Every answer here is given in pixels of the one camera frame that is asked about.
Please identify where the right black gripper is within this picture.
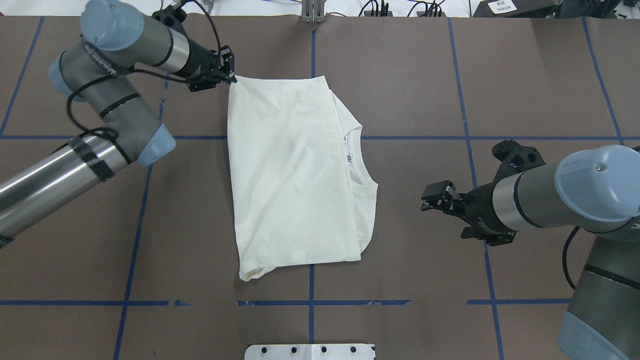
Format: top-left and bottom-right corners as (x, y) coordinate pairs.
(420, 140), (546, 246)

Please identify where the cream cat print t-shirt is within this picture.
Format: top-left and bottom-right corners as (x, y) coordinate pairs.
(227, 76), (378, 282)

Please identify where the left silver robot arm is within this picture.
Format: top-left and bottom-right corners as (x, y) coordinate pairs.
(0, 0), (236, 248)

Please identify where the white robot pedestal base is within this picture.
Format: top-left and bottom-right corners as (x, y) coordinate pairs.
(244, 342), (377, 360)

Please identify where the black orange connector module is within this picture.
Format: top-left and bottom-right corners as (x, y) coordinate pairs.
(358, 0), (394, 18)

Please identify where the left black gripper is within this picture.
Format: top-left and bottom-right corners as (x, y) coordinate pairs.
(152, 5), (238, 92)

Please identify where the black labelled box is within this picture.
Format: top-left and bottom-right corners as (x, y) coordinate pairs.
(471, 0), (563, 19)

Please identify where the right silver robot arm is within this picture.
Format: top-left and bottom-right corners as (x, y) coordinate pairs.
(421, 140), (640, 360)

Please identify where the aluminium frame post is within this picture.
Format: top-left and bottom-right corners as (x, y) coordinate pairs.
(300, 0), (326, 24)

